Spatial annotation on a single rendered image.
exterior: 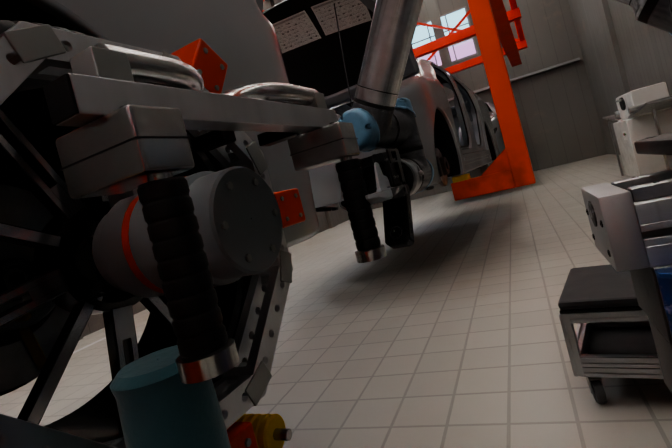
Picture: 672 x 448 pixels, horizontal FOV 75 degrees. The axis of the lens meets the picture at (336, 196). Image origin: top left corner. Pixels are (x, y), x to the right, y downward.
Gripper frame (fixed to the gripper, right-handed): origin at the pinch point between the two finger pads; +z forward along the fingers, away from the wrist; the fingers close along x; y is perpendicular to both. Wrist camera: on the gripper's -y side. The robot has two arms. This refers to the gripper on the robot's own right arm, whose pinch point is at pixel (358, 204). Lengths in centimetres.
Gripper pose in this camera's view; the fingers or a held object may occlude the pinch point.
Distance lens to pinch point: 63.3
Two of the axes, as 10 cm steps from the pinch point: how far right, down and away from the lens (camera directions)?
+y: -2.5, -9.7, 0.0
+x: 8.7, -2.2, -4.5
